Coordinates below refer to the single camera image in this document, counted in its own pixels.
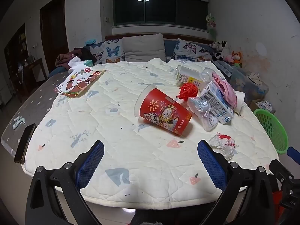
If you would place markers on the black smartphone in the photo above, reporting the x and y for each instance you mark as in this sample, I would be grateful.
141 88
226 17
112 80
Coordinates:
24 143

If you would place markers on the brown cardboard box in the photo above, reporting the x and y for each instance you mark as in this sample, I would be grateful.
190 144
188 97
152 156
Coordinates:
253 105

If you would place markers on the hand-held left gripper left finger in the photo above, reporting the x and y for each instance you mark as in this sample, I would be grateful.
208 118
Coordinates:
92 159

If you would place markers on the clear plastic storage box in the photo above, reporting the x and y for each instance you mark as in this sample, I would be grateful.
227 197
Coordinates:
241 82

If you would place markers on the clear bottle with green label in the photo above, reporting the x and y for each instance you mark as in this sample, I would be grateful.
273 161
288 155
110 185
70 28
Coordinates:
187 75

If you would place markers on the orange fox plush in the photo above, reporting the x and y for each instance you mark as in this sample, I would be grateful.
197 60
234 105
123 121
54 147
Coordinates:
236 57

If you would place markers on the teal tissue pack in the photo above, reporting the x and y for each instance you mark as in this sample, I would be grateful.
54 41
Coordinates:
88 62

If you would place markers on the colourful wall decoration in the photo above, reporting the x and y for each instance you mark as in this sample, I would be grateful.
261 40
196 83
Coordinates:
211 21

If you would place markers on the dark wooden cabinet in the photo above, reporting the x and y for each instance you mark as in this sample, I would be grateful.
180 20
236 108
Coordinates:
14 58

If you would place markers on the grey star-print mattress cover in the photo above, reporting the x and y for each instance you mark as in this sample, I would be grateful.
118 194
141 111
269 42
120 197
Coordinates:
35 98

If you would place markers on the white paper cup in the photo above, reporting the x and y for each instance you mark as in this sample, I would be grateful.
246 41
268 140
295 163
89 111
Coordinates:
240 100

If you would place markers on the white tissue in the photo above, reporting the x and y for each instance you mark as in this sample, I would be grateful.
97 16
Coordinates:
74 63

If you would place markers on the pile of dark clothes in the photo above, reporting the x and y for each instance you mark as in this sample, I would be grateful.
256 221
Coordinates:
63 58

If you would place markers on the red plastic stool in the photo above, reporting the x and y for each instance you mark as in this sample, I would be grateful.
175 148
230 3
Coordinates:
277 199

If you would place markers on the clear round lidded container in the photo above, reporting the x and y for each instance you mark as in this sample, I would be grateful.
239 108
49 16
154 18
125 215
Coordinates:
207 75

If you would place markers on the crumpled white red wrapper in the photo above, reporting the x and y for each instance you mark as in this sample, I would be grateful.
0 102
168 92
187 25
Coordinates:
222 143

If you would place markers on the butterfly-print pillow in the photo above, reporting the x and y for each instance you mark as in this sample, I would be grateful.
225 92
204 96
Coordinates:
189 49
110 51

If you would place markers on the white blue milk carton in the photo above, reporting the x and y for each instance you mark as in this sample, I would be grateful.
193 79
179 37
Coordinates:
215 100

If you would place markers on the pink plush toy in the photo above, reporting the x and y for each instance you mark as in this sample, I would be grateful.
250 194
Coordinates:
228 58

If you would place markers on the black white cow plush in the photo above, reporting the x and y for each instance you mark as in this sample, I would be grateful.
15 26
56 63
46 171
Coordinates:
221 48

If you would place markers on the patterned beige cloth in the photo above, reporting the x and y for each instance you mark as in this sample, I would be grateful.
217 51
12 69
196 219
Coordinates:
255 78

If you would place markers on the red cartoon-print cup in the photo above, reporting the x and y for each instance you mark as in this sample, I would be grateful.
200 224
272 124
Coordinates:
164 114

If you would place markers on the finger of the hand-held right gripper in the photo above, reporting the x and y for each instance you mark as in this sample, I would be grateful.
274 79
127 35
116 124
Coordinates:
281 171
294 155

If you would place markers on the green plastic basket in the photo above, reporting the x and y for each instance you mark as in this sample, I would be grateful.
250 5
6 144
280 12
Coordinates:
281 143

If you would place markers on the red mesh net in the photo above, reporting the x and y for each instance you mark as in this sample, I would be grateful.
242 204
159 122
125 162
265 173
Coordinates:
187 90

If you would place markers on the dark wooden door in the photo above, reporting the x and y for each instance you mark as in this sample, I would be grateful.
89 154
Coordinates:
54 28

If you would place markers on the clear plastic bag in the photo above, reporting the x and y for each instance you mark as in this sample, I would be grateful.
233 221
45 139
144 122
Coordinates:
199 109

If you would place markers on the red cartoon paper bag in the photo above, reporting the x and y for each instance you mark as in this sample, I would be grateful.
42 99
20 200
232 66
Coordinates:
77 84

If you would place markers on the grey pillow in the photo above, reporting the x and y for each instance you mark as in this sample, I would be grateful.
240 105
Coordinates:
143 48

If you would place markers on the pink packet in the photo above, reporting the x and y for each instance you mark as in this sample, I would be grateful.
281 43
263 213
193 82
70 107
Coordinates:
225 86

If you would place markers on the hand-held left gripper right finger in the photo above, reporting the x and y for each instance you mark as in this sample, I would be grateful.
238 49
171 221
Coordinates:
211 163

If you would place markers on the dark window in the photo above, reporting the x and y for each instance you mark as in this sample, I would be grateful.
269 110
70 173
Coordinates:
159 11

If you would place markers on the white quilted printed blanket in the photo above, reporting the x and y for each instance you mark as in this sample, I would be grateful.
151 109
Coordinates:
140 166

